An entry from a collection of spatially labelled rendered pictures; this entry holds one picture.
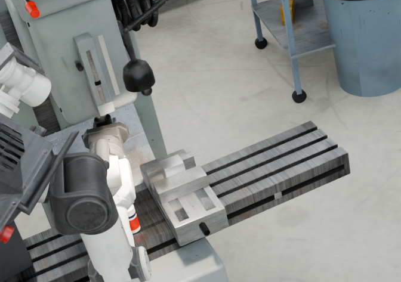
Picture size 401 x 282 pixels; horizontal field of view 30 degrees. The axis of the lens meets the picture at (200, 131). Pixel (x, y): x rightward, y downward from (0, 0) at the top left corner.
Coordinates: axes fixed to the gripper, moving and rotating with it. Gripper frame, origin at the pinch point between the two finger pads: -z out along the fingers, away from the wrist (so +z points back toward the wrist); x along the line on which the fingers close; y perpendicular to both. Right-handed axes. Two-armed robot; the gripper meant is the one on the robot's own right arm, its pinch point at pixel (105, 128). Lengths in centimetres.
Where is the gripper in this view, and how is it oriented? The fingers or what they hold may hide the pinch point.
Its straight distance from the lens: 205.8
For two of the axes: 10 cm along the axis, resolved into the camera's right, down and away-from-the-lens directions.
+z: 1.3, 5.1, -8.5
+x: -9.7, 2.4, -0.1
